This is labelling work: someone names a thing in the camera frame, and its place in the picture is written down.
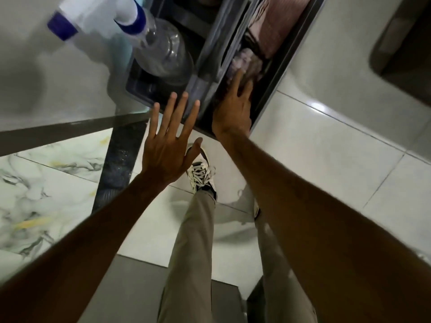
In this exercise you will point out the person's right hand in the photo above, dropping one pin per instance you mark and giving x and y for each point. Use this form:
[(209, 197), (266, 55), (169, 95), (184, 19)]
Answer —
[(232, 114)]

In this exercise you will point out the person's left hand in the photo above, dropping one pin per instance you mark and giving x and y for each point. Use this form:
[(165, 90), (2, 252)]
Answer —
[(165, 154)]

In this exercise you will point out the person's left little finger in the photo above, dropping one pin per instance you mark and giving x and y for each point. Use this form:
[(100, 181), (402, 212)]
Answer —
[(154, 119)]

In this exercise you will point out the person's right fingers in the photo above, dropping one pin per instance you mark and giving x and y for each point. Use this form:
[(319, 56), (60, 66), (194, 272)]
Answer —
[(238, 84)]

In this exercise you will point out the person's left middle finger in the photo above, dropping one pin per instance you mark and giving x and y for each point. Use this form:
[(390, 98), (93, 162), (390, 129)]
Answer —
[(179, 112)]

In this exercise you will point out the person's left thumb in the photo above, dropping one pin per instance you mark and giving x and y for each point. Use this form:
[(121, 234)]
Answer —
[(195, 148)]

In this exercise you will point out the pale wiping cloth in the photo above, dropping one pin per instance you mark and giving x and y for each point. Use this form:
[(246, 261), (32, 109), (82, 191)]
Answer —
[(250, 62)]

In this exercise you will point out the person's left forearm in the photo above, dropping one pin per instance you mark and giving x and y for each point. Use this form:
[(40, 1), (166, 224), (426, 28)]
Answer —
[(84, 252)]

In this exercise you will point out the person's right forearm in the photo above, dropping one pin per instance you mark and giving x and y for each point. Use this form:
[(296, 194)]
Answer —
[(320, 238)]

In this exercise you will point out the black white laced sneaker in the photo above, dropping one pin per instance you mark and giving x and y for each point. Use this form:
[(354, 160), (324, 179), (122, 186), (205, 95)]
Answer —
[(201, 174)]

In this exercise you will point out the pink striped fabric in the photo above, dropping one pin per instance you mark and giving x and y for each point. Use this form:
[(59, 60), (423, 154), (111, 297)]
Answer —
[(276, 23)]

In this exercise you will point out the beige trousers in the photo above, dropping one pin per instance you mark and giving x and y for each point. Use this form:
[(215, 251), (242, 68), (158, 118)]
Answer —
[(192, 259)]

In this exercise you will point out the grey floor mat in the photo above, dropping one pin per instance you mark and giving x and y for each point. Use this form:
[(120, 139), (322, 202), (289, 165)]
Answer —
[(128, 292)]

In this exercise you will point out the dark grey box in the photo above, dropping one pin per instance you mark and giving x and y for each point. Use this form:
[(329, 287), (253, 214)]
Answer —
[(404, 47)]

